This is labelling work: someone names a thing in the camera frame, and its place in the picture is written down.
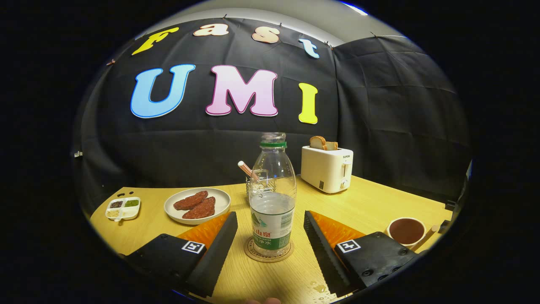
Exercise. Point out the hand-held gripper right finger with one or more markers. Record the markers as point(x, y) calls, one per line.
point(325, 257)

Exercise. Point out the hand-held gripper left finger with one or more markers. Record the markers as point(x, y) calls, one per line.
point(215, 257)

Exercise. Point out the round cork coaster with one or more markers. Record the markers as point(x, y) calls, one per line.
point(249, 254)

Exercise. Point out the clear plastic juice bottle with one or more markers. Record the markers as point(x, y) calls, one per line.
point(272, 211)

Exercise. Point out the brown meat patty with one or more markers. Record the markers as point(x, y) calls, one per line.
point(190, 200)
point(200, 209)

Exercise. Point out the white round plate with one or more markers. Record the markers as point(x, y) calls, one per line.
point(221, 198)

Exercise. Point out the wooden table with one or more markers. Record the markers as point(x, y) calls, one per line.
point(358, 207)

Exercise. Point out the white toaster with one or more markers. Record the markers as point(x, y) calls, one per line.
point(325, 171)

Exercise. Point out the pink striped straw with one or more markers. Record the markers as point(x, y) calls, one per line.
point(244, 167)

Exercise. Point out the white divided condiment dish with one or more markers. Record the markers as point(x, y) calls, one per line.
point(122, 209)

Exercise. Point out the black backdrop cloth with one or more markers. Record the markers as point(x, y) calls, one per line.
point(211, 147)

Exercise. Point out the bread slice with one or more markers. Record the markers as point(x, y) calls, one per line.
point(332, 146)
point(317, 142)

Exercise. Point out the black table clamp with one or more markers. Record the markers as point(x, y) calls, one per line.
point(451, 204)

